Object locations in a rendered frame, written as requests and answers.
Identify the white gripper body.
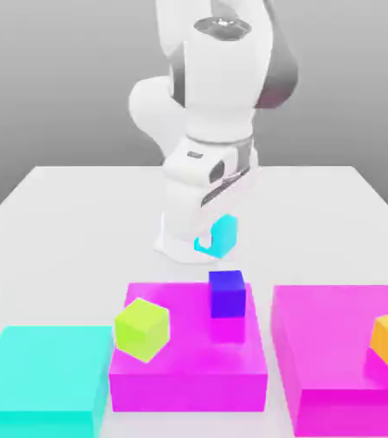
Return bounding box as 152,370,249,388
192,159,260,228

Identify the small cyan cube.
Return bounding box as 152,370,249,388
193,213,239,260

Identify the small blue cube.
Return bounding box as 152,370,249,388
208,269,247,320

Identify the small lime green cube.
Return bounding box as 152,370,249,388
114,297,172,364

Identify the large magenta box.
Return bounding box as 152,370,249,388
270,283,388,438
108,281,269,414

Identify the large cyan box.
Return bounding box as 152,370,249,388
0,324,115,438

